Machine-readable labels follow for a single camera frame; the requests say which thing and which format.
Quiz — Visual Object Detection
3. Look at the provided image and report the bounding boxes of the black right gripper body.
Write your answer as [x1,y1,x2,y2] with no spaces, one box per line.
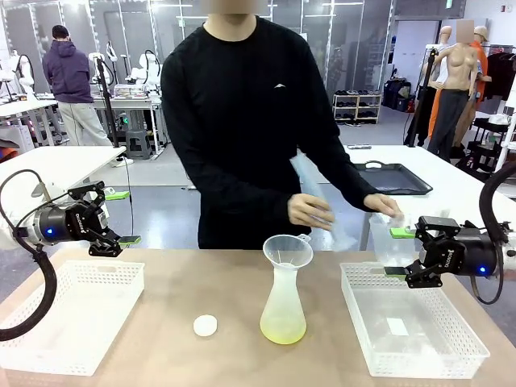
[418,231,503,280]

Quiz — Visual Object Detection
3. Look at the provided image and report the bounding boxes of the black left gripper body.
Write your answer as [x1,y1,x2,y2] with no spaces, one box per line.
[33,200,110,246]

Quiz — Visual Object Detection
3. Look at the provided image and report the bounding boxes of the clear plastic beaker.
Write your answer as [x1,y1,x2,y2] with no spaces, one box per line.
[368,211,417,268]

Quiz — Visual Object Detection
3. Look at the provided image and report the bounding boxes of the white perforated plastic basket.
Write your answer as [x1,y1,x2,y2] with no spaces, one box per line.
[339,261,492,380]
[0,260,145,377]

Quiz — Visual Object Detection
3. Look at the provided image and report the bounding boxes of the clear plastic graduated cylinder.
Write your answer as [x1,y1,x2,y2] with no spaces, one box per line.
[289,155,359,252]

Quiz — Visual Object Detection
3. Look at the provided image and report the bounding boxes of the white round flask cap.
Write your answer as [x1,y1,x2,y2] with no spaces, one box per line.
[193,314,218,337]

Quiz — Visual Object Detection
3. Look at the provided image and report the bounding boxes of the clear plastic funnel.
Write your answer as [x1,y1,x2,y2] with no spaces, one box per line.
[262,233,314,270]

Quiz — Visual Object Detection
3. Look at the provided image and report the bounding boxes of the translucent plastic conical flask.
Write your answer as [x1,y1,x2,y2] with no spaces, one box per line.
[260,261,307,346]

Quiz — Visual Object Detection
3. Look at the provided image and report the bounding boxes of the person's left forearm black sleeve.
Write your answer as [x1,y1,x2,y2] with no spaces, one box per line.
[322,147,379,214]

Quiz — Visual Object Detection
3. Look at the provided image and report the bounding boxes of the person's right forearm black sleeve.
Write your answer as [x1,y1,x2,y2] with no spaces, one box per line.
[189,160,298,221]

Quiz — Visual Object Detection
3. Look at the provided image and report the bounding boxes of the person's left hand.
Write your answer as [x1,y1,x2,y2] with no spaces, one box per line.
[364,193,405,221]

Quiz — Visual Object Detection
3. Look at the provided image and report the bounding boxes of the person's right hand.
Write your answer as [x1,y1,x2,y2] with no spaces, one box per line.
[287,193,336,232]

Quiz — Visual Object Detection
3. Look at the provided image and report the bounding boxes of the large white work table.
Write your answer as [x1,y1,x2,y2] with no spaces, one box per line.
[342,144,516,253]

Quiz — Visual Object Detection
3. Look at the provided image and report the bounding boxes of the grey plastic stool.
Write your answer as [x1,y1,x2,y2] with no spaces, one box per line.
[125,129,152,160]

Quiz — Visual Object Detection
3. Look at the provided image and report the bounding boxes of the black plastic tray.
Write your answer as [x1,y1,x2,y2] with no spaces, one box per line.
[354,160,434,196]

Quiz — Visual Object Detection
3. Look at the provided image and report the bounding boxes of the large white side table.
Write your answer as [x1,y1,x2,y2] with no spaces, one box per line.
[0,145,128,194]

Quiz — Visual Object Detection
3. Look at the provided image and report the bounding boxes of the black utility cart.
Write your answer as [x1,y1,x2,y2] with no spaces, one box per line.
[459,116,511,173]

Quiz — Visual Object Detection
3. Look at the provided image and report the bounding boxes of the black tripod stand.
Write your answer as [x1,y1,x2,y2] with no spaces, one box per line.
[93,56,123,148]

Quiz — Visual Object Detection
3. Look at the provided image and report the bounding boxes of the person in purple hoodie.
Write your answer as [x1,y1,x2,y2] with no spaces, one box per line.
[42,24,114,147]

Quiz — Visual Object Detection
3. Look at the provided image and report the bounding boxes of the dark luggage bags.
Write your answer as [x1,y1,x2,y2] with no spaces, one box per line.
[382,78,416,113]

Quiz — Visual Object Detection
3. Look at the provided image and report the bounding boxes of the wooden shoe rack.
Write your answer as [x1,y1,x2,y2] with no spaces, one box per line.
[332,90,383,126]

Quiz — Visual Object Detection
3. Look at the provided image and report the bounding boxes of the person in black sweater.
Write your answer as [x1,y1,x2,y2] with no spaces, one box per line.
[160,14,388,251]

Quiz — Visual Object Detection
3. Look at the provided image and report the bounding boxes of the black clothes on rack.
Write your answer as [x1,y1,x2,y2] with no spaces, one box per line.
[481,51,516,102]

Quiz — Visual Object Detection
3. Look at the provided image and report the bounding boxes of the beige bare mannequin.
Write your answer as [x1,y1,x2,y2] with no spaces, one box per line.
[427,19,483,162]

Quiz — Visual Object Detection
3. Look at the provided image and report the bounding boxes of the mannequin in orange clothes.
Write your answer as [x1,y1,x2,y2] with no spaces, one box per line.
[467,26,493,114]

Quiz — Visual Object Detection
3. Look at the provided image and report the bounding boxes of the white mannequin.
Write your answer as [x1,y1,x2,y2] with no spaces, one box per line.
[431,26,455,88]

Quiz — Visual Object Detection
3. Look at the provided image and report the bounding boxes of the thin right gripper cable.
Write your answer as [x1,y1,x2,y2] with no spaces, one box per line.
[469,241,506,306]

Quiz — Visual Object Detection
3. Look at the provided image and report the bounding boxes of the thin gripper cable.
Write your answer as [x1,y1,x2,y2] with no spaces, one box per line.
[0,169,53,221]
[469,241,506,306]

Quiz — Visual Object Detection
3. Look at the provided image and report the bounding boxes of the thick black right arm hose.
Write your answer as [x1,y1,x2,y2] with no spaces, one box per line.
[479,160,516,243]

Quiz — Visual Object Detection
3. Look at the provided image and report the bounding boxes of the thick black arm hose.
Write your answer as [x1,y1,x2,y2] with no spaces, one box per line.
[0,226,59,343]
[479,160,516,243]

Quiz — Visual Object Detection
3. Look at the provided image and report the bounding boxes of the thick black left arm hose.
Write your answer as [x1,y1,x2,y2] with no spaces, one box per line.
[0,226,59,343]

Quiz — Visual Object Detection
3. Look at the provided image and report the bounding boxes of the thin left gripper cable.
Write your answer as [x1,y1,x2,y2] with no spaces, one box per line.
[0,169,53,221]

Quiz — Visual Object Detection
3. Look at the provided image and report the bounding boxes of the black tripod with camera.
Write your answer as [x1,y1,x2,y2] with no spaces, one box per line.
[404,46,439,148]

